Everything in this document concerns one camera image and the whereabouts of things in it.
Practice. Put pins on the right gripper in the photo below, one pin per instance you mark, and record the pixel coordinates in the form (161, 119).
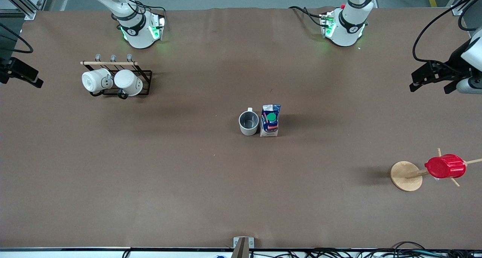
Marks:
(12, 67)

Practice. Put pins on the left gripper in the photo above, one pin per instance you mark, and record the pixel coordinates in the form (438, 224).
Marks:
(454, 63)

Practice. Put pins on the blue white milk carton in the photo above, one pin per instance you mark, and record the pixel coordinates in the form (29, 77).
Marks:
(270, 123)

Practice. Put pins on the grey ribbed cup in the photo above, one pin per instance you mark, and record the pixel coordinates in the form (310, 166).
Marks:
(248, 123)

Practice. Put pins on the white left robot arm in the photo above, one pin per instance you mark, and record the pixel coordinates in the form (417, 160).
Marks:
(350, 24)

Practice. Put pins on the green-lit arm base control box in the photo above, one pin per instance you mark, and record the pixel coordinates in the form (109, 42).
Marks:
(327, 24)
(156, 28)

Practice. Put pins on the red plastic cup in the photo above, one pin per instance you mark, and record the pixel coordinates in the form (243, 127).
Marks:
(446, 167)

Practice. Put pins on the white mug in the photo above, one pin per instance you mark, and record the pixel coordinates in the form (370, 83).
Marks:
(128, 81)
(94, 81)

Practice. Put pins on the wooden mug tree stand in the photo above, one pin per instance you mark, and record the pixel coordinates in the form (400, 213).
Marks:
(404, 177)

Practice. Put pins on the brown table cover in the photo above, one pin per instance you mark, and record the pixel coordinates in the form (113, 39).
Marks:
(188, 182)

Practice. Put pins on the aluminium frame post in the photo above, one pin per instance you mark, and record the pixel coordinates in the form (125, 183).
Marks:
(22, 3)
(461, 3)

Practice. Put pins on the metal bracket with wooden bar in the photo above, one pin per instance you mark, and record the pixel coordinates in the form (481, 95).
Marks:
(243, 245)

